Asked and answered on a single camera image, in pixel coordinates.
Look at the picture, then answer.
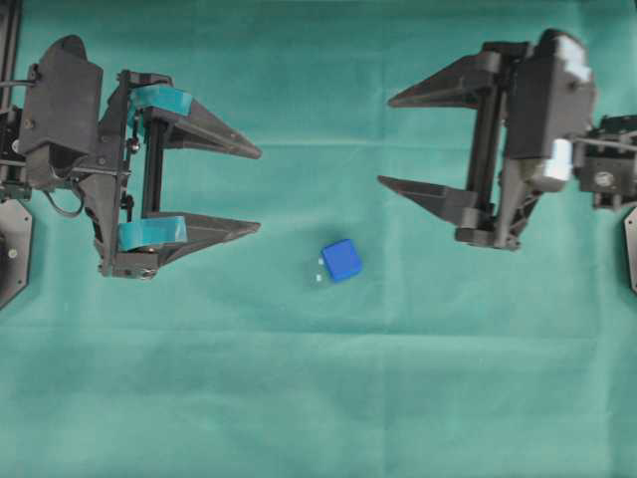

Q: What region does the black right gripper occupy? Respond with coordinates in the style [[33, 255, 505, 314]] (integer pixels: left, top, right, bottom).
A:
[[377, 42, 540, 249]]

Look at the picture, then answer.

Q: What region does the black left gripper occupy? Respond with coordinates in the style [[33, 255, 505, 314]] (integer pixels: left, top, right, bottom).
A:
[[78, 70, 262, 278]]

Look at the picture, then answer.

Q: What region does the blue block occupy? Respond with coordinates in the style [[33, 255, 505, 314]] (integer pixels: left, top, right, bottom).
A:
[[320, 239, 362, 283]]

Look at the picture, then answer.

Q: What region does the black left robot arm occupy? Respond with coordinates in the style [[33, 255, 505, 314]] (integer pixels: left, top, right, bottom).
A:
[[1, 63, 261, 279]]

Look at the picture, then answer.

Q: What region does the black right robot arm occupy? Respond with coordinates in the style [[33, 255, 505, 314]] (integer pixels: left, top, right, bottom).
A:
[[378, 29, 636, 251]]

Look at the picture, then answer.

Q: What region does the green table cloth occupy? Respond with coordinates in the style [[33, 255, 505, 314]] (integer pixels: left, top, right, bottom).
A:
[[1, 1, 636, 477]]

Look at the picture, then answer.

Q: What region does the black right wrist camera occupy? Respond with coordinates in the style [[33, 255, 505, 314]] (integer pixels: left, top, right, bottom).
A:
[[502, 29, 596, 193]]

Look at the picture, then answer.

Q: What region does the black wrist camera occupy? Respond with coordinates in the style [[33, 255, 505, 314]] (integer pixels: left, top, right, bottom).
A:
[[19, 35, 103, 190], [502, 29, 596, 193]]

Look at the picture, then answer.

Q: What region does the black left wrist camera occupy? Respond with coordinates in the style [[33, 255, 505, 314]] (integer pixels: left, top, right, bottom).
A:
[[19, 35, 103, 190]]

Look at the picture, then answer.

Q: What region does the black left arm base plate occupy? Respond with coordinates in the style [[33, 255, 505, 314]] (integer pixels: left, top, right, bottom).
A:
[[1, 199, 33, 308]]

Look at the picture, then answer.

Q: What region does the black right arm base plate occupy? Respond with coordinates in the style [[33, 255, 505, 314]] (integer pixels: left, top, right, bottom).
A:
[[623, 207, 637, 293]]

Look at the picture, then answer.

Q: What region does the black aluminium frame rail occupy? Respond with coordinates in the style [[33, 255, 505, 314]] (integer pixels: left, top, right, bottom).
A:
[[0, 0, 23, 82]]

